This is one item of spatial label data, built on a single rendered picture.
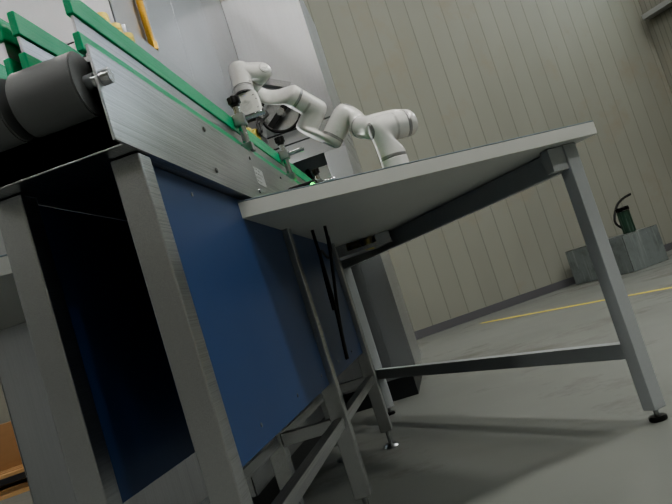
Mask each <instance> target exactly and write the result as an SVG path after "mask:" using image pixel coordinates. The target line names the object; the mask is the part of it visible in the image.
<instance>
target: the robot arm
mask: <svg viewBox="0 0 672 504"><path fill-rule="evenodd" d="M228 72H229V76H230V80H231V84H232V88H233V91H232V92H233V94H232V95H238V96H239V97H240V101H241V103H240V110H241V112H243V113H244V114H245V115H248V114H250V113H253V112H256V111H259V110H262V109H264V108H263V106H262V104H261V103H263V104H269V105H286V106H287V107H289V108H291V109H293V110H295V111H296V112H298V113H300V114H301V116H300V118H299V120H298V122H297V124H296V128H297V129H298V130H299V131H300V132H301V133H303V134H304V135H306V136H308V137H310V138H312V139H315V140H317V141H319V142H321V143H323V144H325V145H328V146H330V147H333V148H339V147H340V146H341V145H342V143H343V140H344V138H345V136H346V134H347V132H348V130H349V128H350V130H351V133H352V134H353V136H354V137H356V138H359V139H368V140H372V142H373V144H374V146H375V149H376V151H377V154H378V157H379V160H380V163H381V166H382V168H385V167H390V166H394V165H399V164H403V163H407V162H409V159H408V156H407V153H406V150H405V148H404V147H403V146H402V144H401V143H399V142H398V141H397V139H401V138H405V137H409V136H412V135H413V134H414V133H415V132H416V131H417V128H418V120H417V118H416V116H415V114H414V113H413V112H412V111H410V110H408V109H392V110H387V111H382V112H378V113H374V114H371V115H367V116H365V115H364V114H363V113H362V112H361V111H360V110H358V109H357V108H355V107H353V106H352V105H349V104H346V103H342V104H339V105H338V106H337V107H336V108H335V109H334V111H333V112H332V114H331V116H330V118H329V120H328V122H327V124H326V127H325V129H324V131H323V132H321V131H319V130H318V129H319V127H320V125H321V123H322V121H323V119H324V117H325V114H326V110H327V106H326V104H325V102H324V101H322V100H320V99H319V98H317V97H315V96H313V95H312V94H310V93H308V92H306V91H305V90H303V89H301V88H300V87H298V86H296V85H290V86H287V87H284V88H281V89H277V90H268V89H265V88H262V86H263V85H264V84H265V83H266V82H267V80H268V79H269V78H270V76H271V74H272V70H271V68H270V66H269V65H268V64H266V63H263V62H244V61H234V62H232V63H231V64H230V65H229V67H228ZM232 95H230V96H232ZM265 111H266V110H265ZM268 116H269V113H268V112H267V111H266V114H264V115H261V116H259V117H256V118H253V119H250V120H247V122H248V123H250V122H253V121H257V124H256V126H257V130H258V133H259V135H260V136H261V137H263V134H262V133H264V132H263V128H262V126H263V122H264V121H265V119H266V118H267V117H268Z"/></svg>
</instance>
